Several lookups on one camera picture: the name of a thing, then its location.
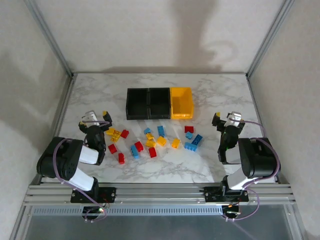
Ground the black plastic storage bin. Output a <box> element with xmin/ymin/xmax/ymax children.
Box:
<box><xmin>147</xmin><ymin>87</ymin><xmax>172</xmax><ymax>120</ymax></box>
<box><xmin>125</xmin><ymin>87</ymin><xmax>151</xmax><ymax>121</ymax></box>

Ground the yellow plastic storage bin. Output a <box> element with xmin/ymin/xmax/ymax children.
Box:
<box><xmin>169</xmin><ymin>86</ymin><xmax>195</xmax><ymax>120</ymax></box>

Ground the small circuit board with LED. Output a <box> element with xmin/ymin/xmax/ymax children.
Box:
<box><xmin>83</xmin><ymin>205</ymin><xmax>110</xmax><ymax>216</ymax></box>
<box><xmin>223</xmin><ymin>203</ymin><xmax>242</xmax><ymax>217</ymax></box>

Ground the grey metal lower panel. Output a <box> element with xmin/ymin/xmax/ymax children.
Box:
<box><xmin>22</xmin><ymin>206</ymin><xmax>301</xmax><ymax>240</ymax></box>

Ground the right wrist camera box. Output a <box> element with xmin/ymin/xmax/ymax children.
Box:
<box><xmin>224</xmin><ymin>111</ymin><xmax>243</xmax><ymax>127</ymax></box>

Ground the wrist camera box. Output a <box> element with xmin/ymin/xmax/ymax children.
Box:
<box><xmin>81</xmin><ymin>110</ymin><xmax>100</xmax><ymax>127</ymax></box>
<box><xmin>224</xmin><ymin>111</ymin><xmax>243</xmax><ymax>127</ymax></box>

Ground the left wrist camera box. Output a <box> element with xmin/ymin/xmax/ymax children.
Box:
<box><xmin>81</xmin><ymin>110</ymin><xmax>100</xmax><ymax>127</ymax></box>

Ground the aluminium table side rail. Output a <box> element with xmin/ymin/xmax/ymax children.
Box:
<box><xmin>38</xmin><ymin>73</ymin><xmax>78</xmax><ymax>185</ymax></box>

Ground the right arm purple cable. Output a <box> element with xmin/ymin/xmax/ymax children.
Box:
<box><xmin>223</xmin><ymin>118</ymin><xmax>281</xmax><ymax>222</ymax></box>

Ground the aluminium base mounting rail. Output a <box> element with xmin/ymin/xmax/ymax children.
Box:
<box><xmin>24</xmin><ymin>183</ymin><xmax>297</xmax><ymax>207</ymax></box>

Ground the aluminium frame upright post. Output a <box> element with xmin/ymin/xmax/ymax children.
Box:
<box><xmin>23</xmin><ymin>0</ymin><xmax>75</xmax><ymax>78</ymax></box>
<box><xmin>245</xmin><ymin>0</ymin><xmax>296</xmax><ymax>78</ymax></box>

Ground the grey slotted cable duct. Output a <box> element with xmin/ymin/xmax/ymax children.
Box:
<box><xmin>31</xmin><ymin>206</ymin><xmax>224</xmax><ymax>216</ymax></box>

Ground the aluminium frame leg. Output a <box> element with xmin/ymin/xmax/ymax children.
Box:
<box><xmin>9</xmin><ymin>204</ymin><xmax>33</xmax><ymax>240</ymax></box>
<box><xmin>287</xmin><ymin>204</ymin><xmax>310</xmax><ymax>240</ymax></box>

